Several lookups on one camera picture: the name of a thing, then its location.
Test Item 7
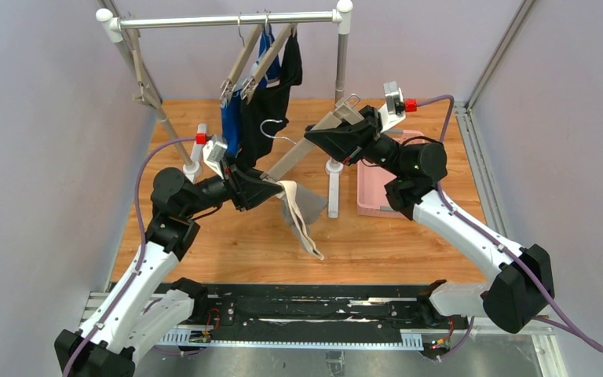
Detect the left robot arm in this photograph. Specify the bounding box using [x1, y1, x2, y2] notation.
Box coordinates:
[54, 157, 285, 376]

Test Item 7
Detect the beige hanger with black underwear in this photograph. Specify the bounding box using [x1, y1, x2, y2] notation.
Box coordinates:
[241, 24, 297, 104]

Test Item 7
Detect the beige clip hanger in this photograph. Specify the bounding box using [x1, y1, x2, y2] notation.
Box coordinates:
[260, 93, 364, 182]

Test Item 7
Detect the empty beige hanger left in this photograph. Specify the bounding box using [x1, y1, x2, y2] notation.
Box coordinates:
[127, 29, 149, 105]

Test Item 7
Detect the beige hanger with blue underwear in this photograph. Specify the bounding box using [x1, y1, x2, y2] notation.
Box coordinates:
[220, 17, 263, 106]

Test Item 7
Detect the grey white underwear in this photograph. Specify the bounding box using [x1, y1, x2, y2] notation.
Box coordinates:
[276, 181, 327, 260]

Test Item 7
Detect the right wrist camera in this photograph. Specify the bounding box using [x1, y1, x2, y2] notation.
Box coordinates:
[378, 81, 406, 132]

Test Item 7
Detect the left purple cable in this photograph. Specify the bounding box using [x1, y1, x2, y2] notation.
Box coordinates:
[60, 132, 208, 377]

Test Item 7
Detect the pink plastic basket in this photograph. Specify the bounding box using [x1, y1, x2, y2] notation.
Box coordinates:
[356, 160, 404, 219]

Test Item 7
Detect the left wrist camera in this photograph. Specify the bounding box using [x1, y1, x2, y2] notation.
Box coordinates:
[203, 134, 228, 178]

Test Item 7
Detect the blue underwear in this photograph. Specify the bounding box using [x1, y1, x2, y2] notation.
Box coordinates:
[221, 26, 275, 156]

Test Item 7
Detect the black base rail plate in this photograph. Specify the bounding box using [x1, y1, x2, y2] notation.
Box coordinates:
[171, 284, 470, 350]

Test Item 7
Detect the metal clothes rack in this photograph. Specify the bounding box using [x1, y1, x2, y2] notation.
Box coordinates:
[96, 1, 353, 218]

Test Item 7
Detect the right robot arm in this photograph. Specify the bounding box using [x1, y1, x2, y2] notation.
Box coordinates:
[304, 106, 556, 334]

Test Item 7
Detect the black underwear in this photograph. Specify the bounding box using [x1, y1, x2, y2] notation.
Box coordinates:
[237, 35, 303, 167]

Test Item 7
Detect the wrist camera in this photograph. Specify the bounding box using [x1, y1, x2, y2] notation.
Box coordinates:
[378, 81, 406, 132]
[203, 134, 228, 178]

